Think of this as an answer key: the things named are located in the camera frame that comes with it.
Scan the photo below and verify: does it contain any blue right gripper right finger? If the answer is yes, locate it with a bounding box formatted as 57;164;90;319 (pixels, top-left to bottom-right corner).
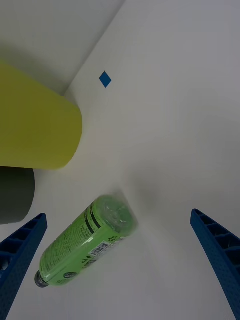
189;208;240;320

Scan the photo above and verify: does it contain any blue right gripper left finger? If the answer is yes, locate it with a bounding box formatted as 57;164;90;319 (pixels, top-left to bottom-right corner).
0;212;48;320

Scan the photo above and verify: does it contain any green label plastic bottle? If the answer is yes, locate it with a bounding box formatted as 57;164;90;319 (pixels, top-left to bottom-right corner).
34;194;139;289

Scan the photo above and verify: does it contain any grey waste bin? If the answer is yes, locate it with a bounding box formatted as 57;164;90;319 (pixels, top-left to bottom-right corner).
0;166;36;225

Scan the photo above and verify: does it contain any yellow-green waste bin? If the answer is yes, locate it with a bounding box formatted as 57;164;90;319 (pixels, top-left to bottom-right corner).
0;59;84;171

